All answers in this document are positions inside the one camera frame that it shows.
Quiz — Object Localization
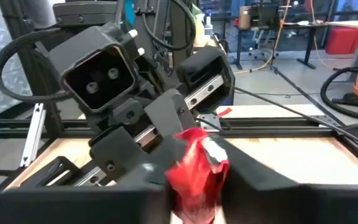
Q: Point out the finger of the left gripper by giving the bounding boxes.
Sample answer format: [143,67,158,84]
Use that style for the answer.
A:
[144,89,199,140]
[89,126,149,185]

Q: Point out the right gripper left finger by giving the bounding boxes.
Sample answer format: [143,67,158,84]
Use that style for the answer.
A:
[0,136,186,224]

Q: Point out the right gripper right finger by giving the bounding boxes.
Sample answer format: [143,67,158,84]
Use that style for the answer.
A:
[212,136,358,224]

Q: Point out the red KitKat bar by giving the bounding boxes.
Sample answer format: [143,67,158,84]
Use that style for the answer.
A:
[165,127,230,224]

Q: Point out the spray bottle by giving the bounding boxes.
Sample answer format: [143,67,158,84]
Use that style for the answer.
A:
[203,8,214,37]

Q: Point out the small red tag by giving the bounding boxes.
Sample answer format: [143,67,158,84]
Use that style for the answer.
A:
[216,107,234,119]

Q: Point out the brown cardboard box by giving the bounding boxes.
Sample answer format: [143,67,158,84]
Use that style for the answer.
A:
[238,5,252,30]

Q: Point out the black crate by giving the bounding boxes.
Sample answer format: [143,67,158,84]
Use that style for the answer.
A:
[249,2,281,31]

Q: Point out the silver aluminium extrusion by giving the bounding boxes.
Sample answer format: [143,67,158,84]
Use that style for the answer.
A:
[19,103,47,169]

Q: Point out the black desk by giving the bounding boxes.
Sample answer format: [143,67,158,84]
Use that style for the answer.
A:
[233,22,329,70]

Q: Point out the red box seat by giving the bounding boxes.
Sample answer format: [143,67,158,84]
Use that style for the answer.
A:
[325,27,358,55]

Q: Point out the white table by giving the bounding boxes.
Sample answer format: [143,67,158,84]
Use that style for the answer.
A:
[325,19,358,82]

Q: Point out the yellow cable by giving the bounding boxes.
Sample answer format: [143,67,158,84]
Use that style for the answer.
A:
[234,0,291,75]

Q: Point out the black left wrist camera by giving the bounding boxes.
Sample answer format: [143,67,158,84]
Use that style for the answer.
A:
[48,23,140,114]

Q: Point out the black floor cable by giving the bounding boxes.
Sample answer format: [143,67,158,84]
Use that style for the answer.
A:
[233,86,358,156]

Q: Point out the black vacuum hose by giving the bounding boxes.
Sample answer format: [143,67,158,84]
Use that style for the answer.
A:
[319,66,358,122]

